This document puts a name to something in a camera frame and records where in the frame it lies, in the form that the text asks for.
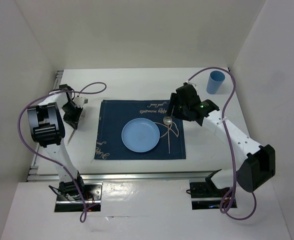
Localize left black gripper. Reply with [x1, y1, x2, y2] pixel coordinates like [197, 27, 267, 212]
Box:
[61, 102, 83, 130]

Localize silver spoon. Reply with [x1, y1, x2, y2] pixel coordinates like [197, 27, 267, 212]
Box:
[163, 116, 172, 154]

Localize silver fork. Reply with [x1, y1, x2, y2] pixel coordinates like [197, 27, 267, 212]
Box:
[66, 129, 76, 146]

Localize dark blue fish placemat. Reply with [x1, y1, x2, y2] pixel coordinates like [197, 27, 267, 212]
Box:
[94, 99, 186, 160]

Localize light blue plate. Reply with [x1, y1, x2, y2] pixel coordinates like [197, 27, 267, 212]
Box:
[121, 118, 160, 153]

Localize light blue cup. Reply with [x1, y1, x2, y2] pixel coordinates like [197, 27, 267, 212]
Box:
[206, 70, 225, 95]

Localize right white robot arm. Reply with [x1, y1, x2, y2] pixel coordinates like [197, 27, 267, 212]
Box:
[166, 83, 276, 196]

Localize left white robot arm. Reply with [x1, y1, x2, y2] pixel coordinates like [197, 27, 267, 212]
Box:
[27, 84, 87, 200]

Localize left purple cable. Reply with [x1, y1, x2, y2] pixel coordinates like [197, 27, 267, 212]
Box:
[17, 82, 107, 224]

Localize purple cable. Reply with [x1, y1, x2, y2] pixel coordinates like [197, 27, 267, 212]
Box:
[184, 67, 257, 221]
[17, 82, 107, 224]

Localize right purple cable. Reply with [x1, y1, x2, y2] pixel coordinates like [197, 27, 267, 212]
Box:
[184, 67, 257, 221]

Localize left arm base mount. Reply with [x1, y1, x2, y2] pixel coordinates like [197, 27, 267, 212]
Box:
[49, 182, 103, 213]

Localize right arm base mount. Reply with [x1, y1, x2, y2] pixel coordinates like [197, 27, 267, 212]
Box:
[186, 170, 230, 210]

